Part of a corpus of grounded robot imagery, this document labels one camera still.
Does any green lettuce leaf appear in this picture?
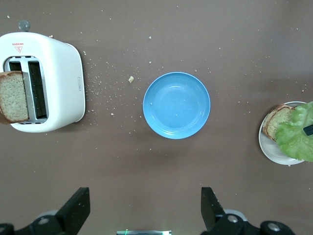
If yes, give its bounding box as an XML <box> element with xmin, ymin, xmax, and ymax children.
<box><xmin>275</xmin><ymin>101</ymin><xmax>313</xmax><ymax>163</ymax></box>

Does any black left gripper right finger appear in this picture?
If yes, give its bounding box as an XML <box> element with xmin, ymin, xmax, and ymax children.
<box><xmin>200</xmin><ymin>187</ymin><xmax>298</xmax><ymax>235</ymax></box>

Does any brown bread slice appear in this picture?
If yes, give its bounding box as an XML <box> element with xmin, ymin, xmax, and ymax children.
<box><xmin>262</xmin><ymin>104</ymin><xmax>298</xmax><ymax>142</ymax></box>
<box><xmin>0</xmin><ymin>70</ymin><xmax>30</xmax><ymax>125</ymax></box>

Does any white toaster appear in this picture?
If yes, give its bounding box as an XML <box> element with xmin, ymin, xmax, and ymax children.
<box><xmin>0</xmin><ymin>21</ymin><xmax>87</xmax><ymax>134</ymax></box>

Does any blue plate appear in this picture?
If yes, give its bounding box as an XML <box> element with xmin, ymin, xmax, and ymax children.
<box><xmin>142</xmin><ymin>71</ymin><xmax>211</xmax><ymax>140</ymax></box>

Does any beige plate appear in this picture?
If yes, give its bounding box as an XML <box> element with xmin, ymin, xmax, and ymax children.
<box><xmin>258</xmin><ymin>101</ymin><xmax>313</xmax><ymax>165</ymax></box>

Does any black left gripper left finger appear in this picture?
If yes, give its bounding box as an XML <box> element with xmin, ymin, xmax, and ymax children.
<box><xmin>0</xmin><ymin>187</ymin><xmax>91</xmax><ymax>235</ymax></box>

